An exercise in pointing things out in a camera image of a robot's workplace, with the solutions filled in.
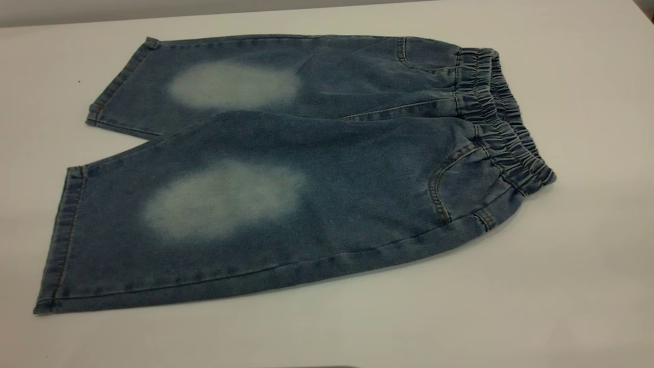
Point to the blue denim jeans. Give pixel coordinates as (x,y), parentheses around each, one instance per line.
(332,168)

